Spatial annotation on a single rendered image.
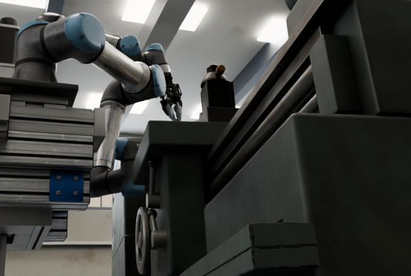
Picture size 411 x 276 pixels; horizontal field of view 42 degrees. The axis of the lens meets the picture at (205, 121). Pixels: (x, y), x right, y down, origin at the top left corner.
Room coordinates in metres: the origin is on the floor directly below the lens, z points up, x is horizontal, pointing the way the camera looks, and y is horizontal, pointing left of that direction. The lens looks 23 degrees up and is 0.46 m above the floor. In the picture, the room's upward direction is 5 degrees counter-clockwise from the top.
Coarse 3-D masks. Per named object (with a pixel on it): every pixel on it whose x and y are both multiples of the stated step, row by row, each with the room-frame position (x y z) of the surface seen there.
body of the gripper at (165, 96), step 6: (168, 72) 1.94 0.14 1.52; (168, 78) 1.94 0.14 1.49; (168, 84) 1.94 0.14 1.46; (174, 84) 1.95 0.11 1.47; (168, 90) 1.95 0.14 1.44; (174, 90) 1.95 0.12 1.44; (162, 96) 1.99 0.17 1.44; (168, 96) 1.95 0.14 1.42; (174, 96) 1.95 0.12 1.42; (180, 96) 1.97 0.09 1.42; (168, 102) 1.99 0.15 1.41; (174, 102) 2.01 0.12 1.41
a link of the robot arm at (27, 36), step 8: (24, 24) 1.32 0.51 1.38; (32, 24) 1.31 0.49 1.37; (40, 24) 1.32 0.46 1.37; (24, 32) 1.32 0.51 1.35; (32, 32) 1.31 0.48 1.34; (40, 32) 1.29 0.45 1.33; (16, 40) 1.34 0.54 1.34; (24, 40) 1.31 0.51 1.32; (32, 40) 1.31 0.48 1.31; (40, 40) 1.30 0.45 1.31; (16, 48) 1.35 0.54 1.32; (24, 48) 1.31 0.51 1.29; (32, 48) 1.31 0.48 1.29; (40, 48) 1.31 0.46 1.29; (16, 56) 1.34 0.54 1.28; (24, 56) 1.31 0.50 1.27; (32, 56) 1.31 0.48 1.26; (40, 56) 1.32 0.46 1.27; (48, 56) 1.33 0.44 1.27
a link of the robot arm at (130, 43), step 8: (40, 16) 1.81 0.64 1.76; (48, 16) 1.79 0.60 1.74; (56, 16) 1.79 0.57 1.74; (112, 40) 1.81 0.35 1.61; (120, 40) 1.81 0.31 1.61; (128, 40) 1.79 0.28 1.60; (136, 40) 1.80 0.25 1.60; (120, 48) 1.82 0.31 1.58; (128, 48) 1.80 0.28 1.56; (136, 48) 1.81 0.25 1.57; (128, 56) 1.85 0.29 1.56; (136, 56) 1.86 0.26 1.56
